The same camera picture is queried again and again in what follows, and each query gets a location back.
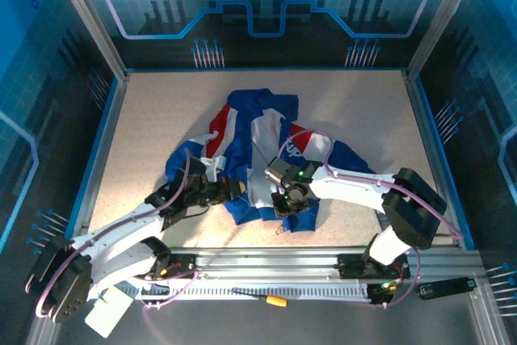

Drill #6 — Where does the blue white red jacket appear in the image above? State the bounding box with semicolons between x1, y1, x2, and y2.
164;87;376;234

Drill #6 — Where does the white paper card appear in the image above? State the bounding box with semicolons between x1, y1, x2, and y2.
84;286;135;339

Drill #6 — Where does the black rectangular device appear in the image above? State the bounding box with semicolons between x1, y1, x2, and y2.
418;276;477;301

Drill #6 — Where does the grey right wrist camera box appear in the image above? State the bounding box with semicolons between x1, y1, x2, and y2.
263;158;292;189

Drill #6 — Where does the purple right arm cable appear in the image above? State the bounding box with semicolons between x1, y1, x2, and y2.
278;129;465;310

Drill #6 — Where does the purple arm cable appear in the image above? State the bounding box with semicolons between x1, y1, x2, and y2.
23;148;203;320
278;129;465;310

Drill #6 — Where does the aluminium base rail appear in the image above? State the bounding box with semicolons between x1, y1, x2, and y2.
167;246;484;286

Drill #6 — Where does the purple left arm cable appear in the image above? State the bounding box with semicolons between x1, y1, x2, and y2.
23;148;203;320

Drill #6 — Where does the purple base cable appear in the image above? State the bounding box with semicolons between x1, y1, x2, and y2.
139;268;201;345

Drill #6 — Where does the white slotted cable duct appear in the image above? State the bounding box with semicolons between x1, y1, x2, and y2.
120;282;373;302

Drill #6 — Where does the orange handled screwdriver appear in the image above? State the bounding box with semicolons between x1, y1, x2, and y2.
232;287;288;308

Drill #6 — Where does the aluminium frame post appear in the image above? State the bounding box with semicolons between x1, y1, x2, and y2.
406;0;488;79
44;0;131;82

